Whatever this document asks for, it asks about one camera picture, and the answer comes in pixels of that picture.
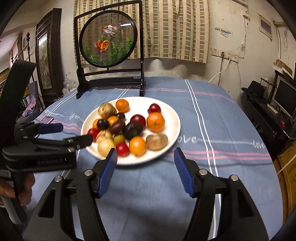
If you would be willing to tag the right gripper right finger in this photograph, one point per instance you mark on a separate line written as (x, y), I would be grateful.
(239, 216)

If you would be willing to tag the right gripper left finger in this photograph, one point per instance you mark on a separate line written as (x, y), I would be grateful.
(52, 218)

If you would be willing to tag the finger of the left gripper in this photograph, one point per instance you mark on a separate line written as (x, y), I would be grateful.
(31, 130)
(66, 145)

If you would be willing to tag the small orange fruit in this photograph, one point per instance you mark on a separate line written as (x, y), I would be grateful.
(94, 125)

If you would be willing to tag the pale yellow small fruit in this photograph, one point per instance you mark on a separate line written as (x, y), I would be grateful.
(105, 146)

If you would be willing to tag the dark purple plum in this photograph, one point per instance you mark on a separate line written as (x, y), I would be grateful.
(121, 116)
(102, 124)

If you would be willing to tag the small yellow-green fruit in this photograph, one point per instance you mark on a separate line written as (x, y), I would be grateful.
(117, 139)

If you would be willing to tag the orange persimmon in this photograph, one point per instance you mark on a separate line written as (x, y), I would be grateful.
(137, 146)
(111, 120)

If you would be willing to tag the large tan round fruit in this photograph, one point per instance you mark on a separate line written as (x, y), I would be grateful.
(106, 110)

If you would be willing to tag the small red tomato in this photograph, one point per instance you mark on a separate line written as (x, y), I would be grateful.
(122, 149)

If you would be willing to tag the large dark mangosteen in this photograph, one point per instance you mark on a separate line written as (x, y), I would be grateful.
(132, 130)

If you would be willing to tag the large red plum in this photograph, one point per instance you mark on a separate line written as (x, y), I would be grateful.
(137, 118)

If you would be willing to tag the dark red plum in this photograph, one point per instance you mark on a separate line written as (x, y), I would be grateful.
(154, 108)

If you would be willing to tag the large orange mandarin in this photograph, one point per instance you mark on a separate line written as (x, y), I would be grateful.
(122, 105)

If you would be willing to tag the tan brown round fruit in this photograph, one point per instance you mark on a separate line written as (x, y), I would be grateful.
(156, 142)

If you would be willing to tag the person's left hand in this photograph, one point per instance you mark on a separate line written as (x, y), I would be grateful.
(22, 191)

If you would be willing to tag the purple smartphone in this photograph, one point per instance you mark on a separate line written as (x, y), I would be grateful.
(46, 120)

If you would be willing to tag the white oval plate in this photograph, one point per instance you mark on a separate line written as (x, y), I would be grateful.
(139, 105)

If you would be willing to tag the round goldfish screen ornament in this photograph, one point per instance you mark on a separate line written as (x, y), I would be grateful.
(109, 47)

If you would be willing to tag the striped beige curtain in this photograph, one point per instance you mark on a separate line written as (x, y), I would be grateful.
(173, 29)

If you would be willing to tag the black hat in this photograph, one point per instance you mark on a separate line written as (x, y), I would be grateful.
(255, 91)

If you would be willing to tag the computer monitor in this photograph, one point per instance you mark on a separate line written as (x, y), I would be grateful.
(285, 96)

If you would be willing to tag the wall power strip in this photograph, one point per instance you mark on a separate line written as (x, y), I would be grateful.
(223, 54)

